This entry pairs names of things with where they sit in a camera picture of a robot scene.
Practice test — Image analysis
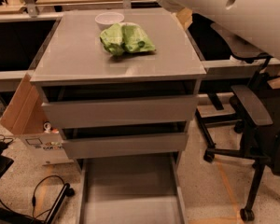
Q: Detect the grey middle drawer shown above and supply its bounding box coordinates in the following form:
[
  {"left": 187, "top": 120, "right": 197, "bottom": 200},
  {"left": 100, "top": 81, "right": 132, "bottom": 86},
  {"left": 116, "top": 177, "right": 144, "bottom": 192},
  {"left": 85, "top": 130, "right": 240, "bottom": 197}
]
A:
[{"left": 63, "top": 133, "right": 189, "bottom": 159}]

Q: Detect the grey drawer cabinet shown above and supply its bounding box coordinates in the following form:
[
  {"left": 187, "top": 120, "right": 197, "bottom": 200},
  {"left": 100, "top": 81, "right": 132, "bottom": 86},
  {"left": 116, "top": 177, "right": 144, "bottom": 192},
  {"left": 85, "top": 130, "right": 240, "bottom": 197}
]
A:
[{"left": 30, "top": 7, "right": 207, "bottom": 224}]

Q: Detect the black cable on floor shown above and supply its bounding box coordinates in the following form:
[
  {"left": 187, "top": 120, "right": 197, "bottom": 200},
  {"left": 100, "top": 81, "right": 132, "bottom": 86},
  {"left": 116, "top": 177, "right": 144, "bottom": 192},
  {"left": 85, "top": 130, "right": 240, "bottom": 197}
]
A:
[{"left": 0, "top": 175, "right": 76, "bottom": 219}]

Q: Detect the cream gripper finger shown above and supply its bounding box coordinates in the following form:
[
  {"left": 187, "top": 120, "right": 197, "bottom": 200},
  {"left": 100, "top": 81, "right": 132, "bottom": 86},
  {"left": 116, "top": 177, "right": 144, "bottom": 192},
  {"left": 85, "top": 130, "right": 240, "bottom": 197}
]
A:
[{"left": 175, "top": 8, "right": 192, "bottom": 31}]

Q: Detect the brown cardboard box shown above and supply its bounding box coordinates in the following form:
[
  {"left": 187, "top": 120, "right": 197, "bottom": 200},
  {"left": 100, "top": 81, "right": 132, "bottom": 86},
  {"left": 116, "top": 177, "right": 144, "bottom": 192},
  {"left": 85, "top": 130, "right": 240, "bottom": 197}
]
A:
[{"left": 0, "top": 75, "right": 72, "bottom": 165}]

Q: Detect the white ceramic bowl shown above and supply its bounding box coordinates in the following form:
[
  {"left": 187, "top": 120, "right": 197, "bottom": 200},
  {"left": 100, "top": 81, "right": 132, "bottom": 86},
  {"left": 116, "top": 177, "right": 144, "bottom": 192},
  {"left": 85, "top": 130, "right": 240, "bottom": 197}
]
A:
[{"left": 95, "top": 12, "right": 124, "bottom": 30}]

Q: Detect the grey open bottom drawer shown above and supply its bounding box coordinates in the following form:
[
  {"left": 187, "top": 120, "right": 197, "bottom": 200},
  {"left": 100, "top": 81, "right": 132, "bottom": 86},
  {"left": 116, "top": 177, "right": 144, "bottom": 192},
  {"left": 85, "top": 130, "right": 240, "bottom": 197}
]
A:
[{"left": 76, "top": 154, "right": 188, "bottom": 224}]

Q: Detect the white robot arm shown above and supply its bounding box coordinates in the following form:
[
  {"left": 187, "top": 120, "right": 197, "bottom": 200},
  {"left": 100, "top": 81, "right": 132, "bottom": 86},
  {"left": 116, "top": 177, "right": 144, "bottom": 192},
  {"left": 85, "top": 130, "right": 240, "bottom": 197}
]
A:
[{"left": 157, "top": 0, "right": 280, "bottom": 60}]

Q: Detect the grey top drawer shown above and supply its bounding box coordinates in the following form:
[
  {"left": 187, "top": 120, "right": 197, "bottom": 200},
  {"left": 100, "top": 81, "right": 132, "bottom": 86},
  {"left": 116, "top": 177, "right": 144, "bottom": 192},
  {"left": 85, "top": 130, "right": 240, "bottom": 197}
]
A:
[{"left": 42, "top": 95, "right": 198, "bottom": 129}]

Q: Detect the green rice chip bag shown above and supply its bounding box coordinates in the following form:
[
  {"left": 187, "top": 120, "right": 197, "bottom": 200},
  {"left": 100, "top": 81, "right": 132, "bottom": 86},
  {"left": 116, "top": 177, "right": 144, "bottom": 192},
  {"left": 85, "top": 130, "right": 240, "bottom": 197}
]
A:
[{"left": 100, "top": 22, "right": 156, "bottom": 56}]

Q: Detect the black office chair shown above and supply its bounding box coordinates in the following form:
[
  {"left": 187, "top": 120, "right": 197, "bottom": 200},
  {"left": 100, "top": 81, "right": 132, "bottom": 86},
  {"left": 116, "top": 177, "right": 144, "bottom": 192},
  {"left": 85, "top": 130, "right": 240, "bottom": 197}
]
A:
[{"left": 196, "top": 57, "right": 280, "bottom": 221}]

